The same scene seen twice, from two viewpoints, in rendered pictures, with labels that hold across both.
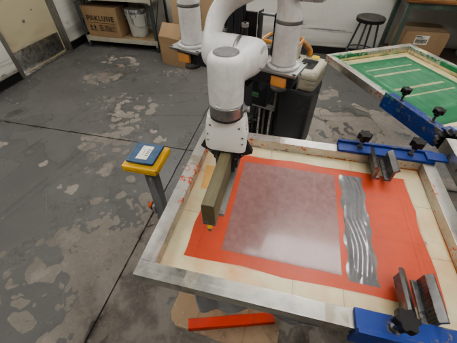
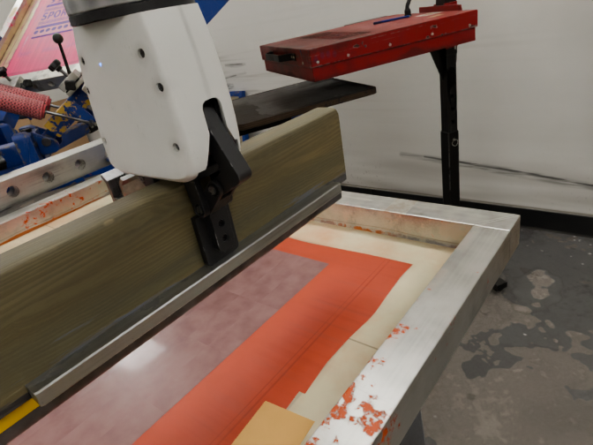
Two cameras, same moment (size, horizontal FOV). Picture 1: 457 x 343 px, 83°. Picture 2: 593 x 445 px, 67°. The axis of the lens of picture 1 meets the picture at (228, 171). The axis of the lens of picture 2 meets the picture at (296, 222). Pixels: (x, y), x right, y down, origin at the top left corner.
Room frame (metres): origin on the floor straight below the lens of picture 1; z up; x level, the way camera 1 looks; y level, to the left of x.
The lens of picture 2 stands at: (0.73, 0.22, 1.24)
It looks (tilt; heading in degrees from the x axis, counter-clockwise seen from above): 26 degrees down; 210
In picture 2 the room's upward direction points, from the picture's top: 11 degrees counter-clockwise
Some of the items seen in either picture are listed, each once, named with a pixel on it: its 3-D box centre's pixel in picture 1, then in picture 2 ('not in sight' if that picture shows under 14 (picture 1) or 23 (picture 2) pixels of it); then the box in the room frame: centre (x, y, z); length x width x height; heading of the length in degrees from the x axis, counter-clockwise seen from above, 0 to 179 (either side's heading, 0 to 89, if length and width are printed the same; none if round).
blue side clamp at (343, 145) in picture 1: (381, 156); not in sight; (0.66, -0.53, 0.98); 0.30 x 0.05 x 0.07; 77
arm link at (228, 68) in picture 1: (237, 70); not in sight; (0.53, -0.02, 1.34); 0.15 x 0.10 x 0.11; 157
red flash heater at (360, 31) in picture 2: not in sight; (365, 41); (-0.84, -0.29, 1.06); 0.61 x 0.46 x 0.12; 137
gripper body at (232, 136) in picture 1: (226, 128); (156, 85); (0.50, 0.00, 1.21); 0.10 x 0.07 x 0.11; 77
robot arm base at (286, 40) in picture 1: (287, 43); not in sight; (1.03, -0.22, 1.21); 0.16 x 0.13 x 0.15; 150
